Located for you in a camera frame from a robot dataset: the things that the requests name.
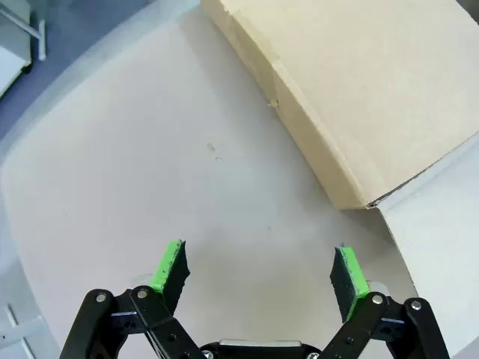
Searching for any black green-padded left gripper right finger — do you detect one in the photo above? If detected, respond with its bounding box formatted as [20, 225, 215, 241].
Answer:
[317, 242, 450, 359]

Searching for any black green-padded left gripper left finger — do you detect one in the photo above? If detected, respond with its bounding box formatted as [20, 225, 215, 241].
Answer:
[59, 239, 205, 359]

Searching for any brown cardboard shipping box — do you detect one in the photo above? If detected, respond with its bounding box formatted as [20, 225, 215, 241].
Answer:
[200, 0, 479, 359]

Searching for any white table with metal leg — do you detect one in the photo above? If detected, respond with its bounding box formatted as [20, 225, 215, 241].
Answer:
[0, 6, 49, 61]

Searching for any white metal frame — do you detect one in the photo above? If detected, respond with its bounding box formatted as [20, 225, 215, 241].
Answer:
[0, 303, 43, 359]

